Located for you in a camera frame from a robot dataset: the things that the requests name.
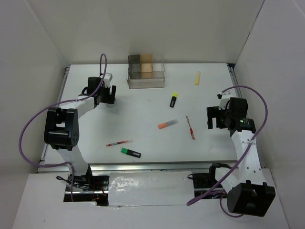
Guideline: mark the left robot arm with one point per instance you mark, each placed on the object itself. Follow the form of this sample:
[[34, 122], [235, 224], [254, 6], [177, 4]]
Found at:
[[62, 125]]

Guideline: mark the dark grey compartment box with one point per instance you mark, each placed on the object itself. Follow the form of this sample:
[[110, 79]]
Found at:
[[134, 66]]

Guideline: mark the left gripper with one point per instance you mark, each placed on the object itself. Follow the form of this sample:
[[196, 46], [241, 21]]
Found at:
[[110, 98]]

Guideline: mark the orange grey highlighter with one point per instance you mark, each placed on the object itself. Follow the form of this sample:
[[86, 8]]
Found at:
[[168, 123]]

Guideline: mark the yellow black highlighter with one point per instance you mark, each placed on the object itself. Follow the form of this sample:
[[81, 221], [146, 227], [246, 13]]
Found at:
[[173, 99]]

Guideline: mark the clear red pen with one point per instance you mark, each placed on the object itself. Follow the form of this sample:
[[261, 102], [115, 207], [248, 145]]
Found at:
[[120, 142]]

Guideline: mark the white cover panel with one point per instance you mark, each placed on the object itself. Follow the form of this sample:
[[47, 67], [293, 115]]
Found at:
[[149, 189]]

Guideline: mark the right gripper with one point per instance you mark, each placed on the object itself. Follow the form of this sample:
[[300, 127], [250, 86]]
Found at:
[[213, 111]]

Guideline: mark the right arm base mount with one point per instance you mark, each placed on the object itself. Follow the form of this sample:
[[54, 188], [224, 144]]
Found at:
[[202, 182]]

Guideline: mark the green black highlighter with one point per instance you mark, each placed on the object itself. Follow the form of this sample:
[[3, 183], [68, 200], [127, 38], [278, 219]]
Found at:
[[130, 152]]

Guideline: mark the red gel pen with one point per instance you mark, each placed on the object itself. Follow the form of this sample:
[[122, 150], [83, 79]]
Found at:
[[191, 130]]

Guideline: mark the tan compartment box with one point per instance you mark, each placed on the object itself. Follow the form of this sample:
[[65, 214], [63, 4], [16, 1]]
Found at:
[[146, 68]]

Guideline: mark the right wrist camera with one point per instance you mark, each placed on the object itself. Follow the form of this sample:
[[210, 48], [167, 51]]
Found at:
[[224, 100]]

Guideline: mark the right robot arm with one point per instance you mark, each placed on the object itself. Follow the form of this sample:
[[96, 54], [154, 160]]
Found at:
[[248, 193]]

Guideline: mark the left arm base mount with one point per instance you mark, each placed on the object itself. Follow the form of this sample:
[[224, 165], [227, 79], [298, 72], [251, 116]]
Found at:
[[86, 189]]

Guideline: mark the clear plastic organizer tray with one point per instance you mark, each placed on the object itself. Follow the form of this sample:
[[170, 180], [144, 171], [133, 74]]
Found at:
[[158, 77]]

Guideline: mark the aluminium frame rail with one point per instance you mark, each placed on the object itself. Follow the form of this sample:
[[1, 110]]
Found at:
[[138, 112]]

